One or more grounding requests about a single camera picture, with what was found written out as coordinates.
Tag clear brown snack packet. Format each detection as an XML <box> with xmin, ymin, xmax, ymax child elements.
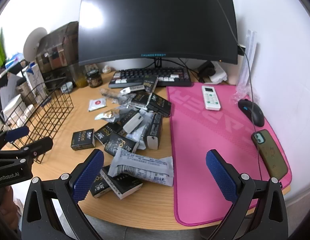
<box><xmin>100</xmin><ymin>88</ymin><xmax>120</xmax><ymax>98</ymax></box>

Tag white remote control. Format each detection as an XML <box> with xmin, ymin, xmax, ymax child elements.
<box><xmin>201</xmin><ymin>85</ymin><xmax>222</xmax><ymax>111</ymax></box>

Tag phone in green case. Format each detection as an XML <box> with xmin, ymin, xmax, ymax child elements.
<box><xmin>251</xmin><ymin>129</ymin><xmax>288</xmax><ymax>181</ymax></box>

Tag black computer mouse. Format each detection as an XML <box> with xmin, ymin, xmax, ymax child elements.
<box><xmin>238</xmin><ymin>99</ymin><xmax>265</xmax><ymax>127</ymax></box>

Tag black curved monitor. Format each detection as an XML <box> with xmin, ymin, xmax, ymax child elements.
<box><xmin>77</xmin><ymin>0</ymin><xmax>239</xmax><ymax>68</ymax></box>

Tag white sachet with red label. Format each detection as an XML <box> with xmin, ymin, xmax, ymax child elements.
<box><xmin>88</xmin><ymin>98</ymin><xmax>107</xmax><ymax>112</ymax></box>

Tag white blue snack packet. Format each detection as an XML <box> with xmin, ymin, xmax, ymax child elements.
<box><xmin>125</xmin><ymin>112</ymin><xmax>155</xmax><ymax>150</ymax></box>

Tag grey white snack packet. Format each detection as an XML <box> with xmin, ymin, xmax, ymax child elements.
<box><xmin>107</xmin><ymin>147</ymin><xmax>173</xmax><ymax>187</ymax></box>

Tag white box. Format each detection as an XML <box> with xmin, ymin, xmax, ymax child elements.
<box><xmin>226</xmin><ymin>52</ymin><xmax>245</xmax><ymax>85</ymax></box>

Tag glass jar with yellow residue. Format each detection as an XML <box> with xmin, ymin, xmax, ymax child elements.
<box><xmin>70</xmin><ymin>64</ymin><xmax>88</xmax><ymax>88</ymax></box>

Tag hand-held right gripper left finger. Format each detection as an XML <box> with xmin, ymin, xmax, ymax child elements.
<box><xmin>21</xmin><ymin>149</ymin><xmax>115</xmax><ymax>240</ymax></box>

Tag black keyboard with white keys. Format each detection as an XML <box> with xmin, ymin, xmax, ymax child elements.
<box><xmin>108</xmin><ymin>67</ymin><xmax>192</xmax><ymax>89</ymax></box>

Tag white blue drink carton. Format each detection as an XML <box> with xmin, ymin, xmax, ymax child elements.
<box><xmin>21</xmin><ymin>61</ymin><xmax>44</xmax><ymax>98</ymax></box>

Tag dark glass jar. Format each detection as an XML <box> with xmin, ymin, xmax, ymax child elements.
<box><xmin>85</xmin><ymin>69</ymin><xmax>103</xmax><ymax>88</ymax></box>

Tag white lidded container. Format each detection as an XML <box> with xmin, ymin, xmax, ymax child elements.
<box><xmin>2</xmin><ymin>94</ymin><xmax>23</xmax><ymax>117</ymax></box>
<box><xmin>16</xmin><ymin>104</ymin><xmax>37</xmax><ymax>128</ymax></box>

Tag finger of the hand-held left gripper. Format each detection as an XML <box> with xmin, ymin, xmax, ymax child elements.
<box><xmin>0</xmin><ymin>137</ymin><xmax>54</xmax><ymax>165</ymax></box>
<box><xmin>0</xmin><ymin>126</ymin><xmax>30</xmax><ymax>150</ymax></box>

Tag pink mouse mat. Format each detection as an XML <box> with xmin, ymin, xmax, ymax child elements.
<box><xmin>166</xmin><ymin>83</ymin><xmax>293</xmax><ymax>227</ymax></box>

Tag small white bowl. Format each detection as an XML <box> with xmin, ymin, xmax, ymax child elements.
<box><xmin>61</xmin><ymin>81</ymin><xmax>74</xmax><ymax>93</ymax></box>

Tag white papers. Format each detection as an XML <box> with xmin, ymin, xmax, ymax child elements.
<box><xmin>0</xmin><ymin>71</ymin><xmax>23</xmax><ymax>105</ymax></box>

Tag blue tissue pack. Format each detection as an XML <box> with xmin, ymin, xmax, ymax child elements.
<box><xmin>5</xmin><ymin>52</ymin><xmax>24</xmax><ymax>67</ymax></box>

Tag thin black cable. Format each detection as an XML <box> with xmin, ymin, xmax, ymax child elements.
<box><xmin>211</xmin><ymin>0</ymin><xmax>264</xmax><ymax>180</ymax></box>

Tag grey woven basket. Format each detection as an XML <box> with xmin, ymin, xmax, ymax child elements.
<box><xmin>16</xmin><ymin>80</ymin><xmax>39</xmax><ymax>105</ymax></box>

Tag white round lamp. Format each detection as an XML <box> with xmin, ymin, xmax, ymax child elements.
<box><xmin>23</xmin><ymin>27</ymin><xmax>48</xmax><ymax>63</ymax></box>

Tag pile of small black boxes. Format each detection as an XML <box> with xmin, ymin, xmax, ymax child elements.
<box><xmin>71</xmin><ymin>76</ymin><xmax>172</xmax><ymax>200</ymax></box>

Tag brown storage organizer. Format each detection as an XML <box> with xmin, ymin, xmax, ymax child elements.
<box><xmin>35</xmin><ymin>21</ymin><xmax>79</xmax><ymax>80</ymax></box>

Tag black power adapter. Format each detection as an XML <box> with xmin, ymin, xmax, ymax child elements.
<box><xmin>197</xmin><ymin>61</ymin><xmax>215</xmax><ymax>83</ymax></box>

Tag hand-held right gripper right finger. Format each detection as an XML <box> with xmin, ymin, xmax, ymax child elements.
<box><xmin>206</xmin><ymin>149</ymin><xmax>289</xmax><ymax>240</ymax></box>

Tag black wire basket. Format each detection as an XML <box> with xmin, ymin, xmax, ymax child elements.
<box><xmin>0</xmin><ymin>76</ymin><xmax>74</xmax><ymax>165</ymax></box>

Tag white tissue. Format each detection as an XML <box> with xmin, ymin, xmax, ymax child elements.
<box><xmin>204</xmin><ymin>66</ymin><xmax>228</xmax><ymax>83</ymax></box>

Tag clear plastic bag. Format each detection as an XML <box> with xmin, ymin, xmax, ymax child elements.
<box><xmin>233</xmin><ymin>29</ymin><xmax>258</xmax><ymax>103</ymax></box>

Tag silver foil packet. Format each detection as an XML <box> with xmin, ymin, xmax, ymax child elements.
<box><xmin>111</xmin><ymin>92</ymin><xmax>137</xmax><ymax>105</ymax></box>
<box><xmin>94</xmin><ymin>107</ymin><xmax>132</xmax><ymax>123</ymax></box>

